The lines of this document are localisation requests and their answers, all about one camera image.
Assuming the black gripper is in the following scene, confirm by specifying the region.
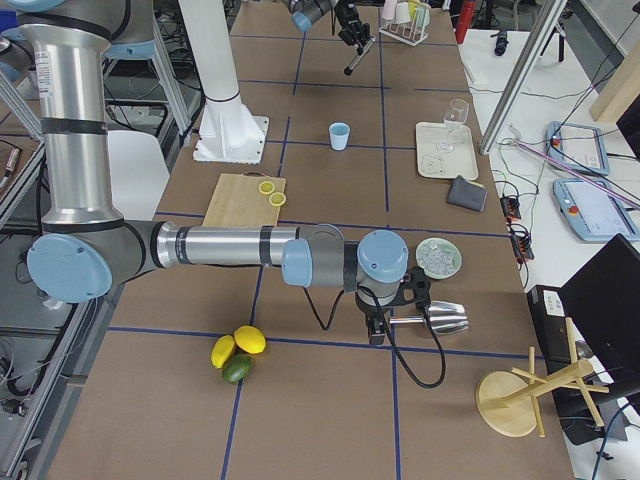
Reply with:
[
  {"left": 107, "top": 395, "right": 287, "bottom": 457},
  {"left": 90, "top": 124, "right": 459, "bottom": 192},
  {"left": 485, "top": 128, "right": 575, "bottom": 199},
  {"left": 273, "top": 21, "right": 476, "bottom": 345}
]
[
  {"left": 334, "top": 0, "right": 371, "bottom": 49},
  {"left": 355, "top": 266, "right": 431, "bottom": 345}
]

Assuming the steel muddler black tip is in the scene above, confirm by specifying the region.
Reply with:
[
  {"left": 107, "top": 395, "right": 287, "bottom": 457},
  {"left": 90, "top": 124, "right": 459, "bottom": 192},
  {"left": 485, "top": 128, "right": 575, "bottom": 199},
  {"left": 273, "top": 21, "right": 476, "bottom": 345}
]
[{"left": 343, "top": 37, "right": 376, "bottom": 76}]

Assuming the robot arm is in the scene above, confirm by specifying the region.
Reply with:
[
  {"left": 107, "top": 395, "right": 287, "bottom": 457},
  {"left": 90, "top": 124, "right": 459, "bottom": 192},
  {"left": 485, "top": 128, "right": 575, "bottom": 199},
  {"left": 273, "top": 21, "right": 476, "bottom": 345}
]
[
  {"left": 282, "top": 0, "right": 372, "bottom": 53},
  {"left": 13, "top": 1, "right": 431, "bottom": 344}
]

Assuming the light blue plastic cup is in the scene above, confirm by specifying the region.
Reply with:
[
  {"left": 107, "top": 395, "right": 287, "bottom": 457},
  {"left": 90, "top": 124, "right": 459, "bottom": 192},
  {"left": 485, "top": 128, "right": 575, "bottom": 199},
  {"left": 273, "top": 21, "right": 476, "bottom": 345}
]
[{"left": 328, "top": 122, "right": 351, "bottom": 151}]

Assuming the whole yellow lemon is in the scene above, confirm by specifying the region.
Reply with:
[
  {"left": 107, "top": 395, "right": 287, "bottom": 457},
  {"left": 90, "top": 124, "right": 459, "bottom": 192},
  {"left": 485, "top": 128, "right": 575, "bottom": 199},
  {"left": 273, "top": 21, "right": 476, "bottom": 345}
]
[{"left": 233, "top": 325, "right": 267, "bottom": 354}]

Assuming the lemon slice on board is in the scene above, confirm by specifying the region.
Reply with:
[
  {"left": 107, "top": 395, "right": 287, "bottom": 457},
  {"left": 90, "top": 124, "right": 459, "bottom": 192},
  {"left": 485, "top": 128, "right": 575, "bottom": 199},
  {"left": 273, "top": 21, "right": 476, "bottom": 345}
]
[
  {"left": 258, "top": 180, "right": 276, "bottom": 195},
  {"left": 268, "top": 192, "right": 287, "bottom": 208}
]

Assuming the steel ice scoop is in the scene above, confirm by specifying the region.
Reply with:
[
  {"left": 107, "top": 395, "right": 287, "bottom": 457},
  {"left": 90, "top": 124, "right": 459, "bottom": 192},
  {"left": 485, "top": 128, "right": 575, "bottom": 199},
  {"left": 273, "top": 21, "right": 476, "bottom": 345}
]
[{"left": 389, "top": 300, "right": 469, "bottom": 335}]

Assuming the green bowl with ice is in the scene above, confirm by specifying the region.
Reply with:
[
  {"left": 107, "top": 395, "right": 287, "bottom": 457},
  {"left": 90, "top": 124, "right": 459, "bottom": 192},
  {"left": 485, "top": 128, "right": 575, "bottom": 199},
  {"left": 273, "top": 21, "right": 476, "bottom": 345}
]
[{"left": 415, "top": 238, "right": 462, "bottom": 280}]

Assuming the red cylinder bottle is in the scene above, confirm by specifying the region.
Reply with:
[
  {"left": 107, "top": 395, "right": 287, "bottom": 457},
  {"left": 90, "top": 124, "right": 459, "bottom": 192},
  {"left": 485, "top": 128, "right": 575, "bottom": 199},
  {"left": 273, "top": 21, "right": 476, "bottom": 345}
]
[{"left": 455, "top": 0, "right": 476, "bottom": 45}]

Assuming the clear wine glass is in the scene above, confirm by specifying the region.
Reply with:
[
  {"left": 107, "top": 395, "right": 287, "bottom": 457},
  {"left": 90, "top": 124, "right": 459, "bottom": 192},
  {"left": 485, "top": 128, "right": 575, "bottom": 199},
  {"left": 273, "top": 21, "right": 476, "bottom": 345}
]
[{"left": 436, "top": 98, "right": 469, "bottom": 153}]

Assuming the green lime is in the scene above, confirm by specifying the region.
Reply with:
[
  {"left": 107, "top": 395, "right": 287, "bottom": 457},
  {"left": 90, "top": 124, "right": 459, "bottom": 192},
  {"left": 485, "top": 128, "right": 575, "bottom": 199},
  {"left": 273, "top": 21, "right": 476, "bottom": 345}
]
[{"left": 222, "top": 353, "right": 253, "bottom": 384}]

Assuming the cream bear tray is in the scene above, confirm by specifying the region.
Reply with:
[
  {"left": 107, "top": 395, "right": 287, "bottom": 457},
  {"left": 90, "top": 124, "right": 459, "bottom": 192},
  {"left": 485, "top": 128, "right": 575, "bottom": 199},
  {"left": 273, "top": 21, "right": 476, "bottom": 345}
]
[{"left": 415, "top": 122, "right": 479, "bottom": 180}]

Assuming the wooden round stand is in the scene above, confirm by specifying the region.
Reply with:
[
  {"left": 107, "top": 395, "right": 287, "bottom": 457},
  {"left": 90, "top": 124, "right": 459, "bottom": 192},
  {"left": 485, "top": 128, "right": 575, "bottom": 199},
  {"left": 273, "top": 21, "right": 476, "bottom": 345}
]
[{"left": 475, "top": 317, "right": 609, "bottom": 438}]

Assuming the grey folded cloth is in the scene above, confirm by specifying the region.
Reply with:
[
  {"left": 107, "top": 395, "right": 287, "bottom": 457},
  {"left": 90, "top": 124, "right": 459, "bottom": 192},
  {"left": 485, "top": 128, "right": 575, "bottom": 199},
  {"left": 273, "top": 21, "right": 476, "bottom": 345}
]
[{"left": 446, "top": 175, "right": 488, "bottom": 212}]

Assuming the black power strip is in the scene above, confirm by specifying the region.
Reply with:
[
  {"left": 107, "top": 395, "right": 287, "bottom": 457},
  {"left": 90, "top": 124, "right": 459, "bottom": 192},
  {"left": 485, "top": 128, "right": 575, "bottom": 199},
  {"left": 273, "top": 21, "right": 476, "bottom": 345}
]
[{"left": 500, "top": 195, "right": 534, "bottom": 264}]

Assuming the wooden cutting board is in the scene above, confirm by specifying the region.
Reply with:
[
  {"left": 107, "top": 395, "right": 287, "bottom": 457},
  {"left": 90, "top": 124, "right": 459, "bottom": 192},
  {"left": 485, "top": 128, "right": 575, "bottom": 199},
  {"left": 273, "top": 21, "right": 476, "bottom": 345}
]
[{"left": 202, "top": 173, "right": 286, "bottom": 227}]

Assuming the black computer monitor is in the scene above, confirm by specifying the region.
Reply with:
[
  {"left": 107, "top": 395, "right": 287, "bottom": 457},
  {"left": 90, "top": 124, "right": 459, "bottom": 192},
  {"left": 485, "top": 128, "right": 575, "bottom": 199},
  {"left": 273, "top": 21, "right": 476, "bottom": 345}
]
[{"left": 559, "top": 234, "right": 639, "bottom": 405}]

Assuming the near teach pendant tablet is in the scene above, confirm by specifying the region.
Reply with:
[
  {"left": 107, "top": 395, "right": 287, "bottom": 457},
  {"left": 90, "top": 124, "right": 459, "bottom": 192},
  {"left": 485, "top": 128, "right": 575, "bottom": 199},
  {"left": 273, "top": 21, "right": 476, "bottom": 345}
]
[{"left": 552, "top": 178, "right": 639, "bottom": 243}]

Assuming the teach pendant tablet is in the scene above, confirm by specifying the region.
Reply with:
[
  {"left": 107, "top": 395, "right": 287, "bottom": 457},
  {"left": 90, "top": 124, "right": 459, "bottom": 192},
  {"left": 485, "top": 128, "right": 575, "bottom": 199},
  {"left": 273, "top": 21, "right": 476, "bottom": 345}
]
[
  {"left": 552, "top": 178, "right": 639, "bottom": 243},
  {"left": 545, "top": 121, "right": 610, "bottom": 176}
]

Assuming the far teach pendant tablet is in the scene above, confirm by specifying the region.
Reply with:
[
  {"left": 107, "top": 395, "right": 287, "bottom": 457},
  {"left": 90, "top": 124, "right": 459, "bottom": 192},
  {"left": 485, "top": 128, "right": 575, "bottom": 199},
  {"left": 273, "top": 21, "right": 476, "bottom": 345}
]
[{"left": 545, "top": 121, "right": 610, "bottom": 176}]

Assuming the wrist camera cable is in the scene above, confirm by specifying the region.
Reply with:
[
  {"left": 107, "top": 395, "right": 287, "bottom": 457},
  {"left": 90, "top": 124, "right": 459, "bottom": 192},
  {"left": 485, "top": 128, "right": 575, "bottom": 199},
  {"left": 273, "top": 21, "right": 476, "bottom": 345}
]
[{"left": 299, "top": 277, "right": 447, "bottom": 389}]

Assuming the white wire cup rack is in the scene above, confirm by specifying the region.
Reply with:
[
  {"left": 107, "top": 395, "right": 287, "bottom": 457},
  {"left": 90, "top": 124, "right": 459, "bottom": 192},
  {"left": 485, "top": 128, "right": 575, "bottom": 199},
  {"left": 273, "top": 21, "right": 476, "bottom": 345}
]
[{"left": 379, "top": 0, "right": 431, "bottom": 46}]

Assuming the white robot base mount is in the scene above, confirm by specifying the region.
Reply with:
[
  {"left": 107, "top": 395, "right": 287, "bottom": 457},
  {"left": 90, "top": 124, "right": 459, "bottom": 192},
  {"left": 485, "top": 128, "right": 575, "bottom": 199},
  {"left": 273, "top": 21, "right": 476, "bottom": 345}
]
[{"left": 179, "top": 0, "right": 269, "bottom": 164}]

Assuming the green handled grabber stick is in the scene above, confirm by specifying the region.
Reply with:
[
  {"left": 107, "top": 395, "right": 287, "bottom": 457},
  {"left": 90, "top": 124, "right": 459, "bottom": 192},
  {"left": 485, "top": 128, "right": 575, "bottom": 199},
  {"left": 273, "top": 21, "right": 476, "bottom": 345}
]
[{"left": 507, "top": 124, "right": 640, "bottom": 211}]

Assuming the aluminium frame post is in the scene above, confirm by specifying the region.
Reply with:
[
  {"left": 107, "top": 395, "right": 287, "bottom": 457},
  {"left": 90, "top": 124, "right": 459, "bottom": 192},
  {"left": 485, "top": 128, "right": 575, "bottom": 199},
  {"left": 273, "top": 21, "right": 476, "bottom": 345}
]
[{"left": 479, "top": 0, "right": 567, "bottom": 155}]

